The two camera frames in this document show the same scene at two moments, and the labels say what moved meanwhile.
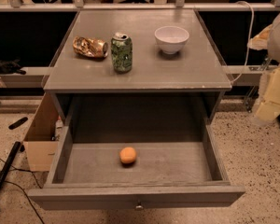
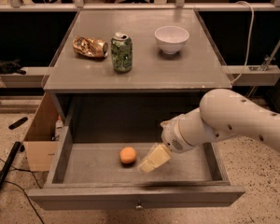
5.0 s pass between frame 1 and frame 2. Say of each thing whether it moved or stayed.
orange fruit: stayed
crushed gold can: stayed
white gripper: moved
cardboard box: stayed
